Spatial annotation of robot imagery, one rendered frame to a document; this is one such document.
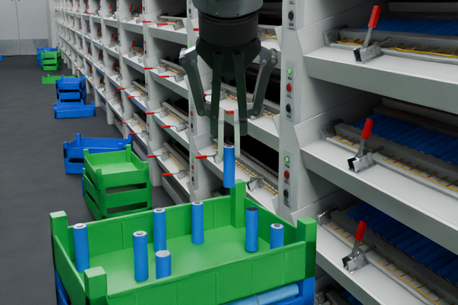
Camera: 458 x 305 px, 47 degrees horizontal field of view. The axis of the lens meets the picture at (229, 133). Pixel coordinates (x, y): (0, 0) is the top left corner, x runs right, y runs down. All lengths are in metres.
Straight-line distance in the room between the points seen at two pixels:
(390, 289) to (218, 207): 0.32
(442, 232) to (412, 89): 0.20
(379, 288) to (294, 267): 0.29
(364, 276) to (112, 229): 0.46
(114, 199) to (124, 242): 1.27
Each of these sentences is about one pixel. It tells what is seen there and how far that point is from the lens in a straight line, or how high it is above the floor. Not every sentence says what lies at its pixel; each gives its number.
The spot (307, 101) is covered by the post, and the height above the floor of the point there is 0.64.
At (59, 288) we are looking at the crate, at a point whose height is 0.46.
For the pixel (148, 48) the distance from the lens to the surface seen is 2.39.
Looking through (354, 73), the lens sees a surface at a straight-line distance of 0.92.
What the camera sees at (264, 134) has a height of 0.53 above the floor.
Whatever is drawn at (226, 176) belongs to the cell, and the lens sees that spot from 0.81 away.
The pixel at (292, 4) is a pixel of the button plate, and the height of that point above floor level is 0.83.
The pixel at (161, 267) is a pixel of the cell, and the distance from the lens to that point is 0.64.
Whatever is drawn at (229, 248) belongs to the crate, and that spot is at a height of 0.48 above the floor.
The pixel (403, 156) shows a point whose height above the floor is 0.59.
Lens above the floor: 0.84
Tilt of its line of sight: 14 degrees down
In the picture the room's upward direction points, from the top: straight up
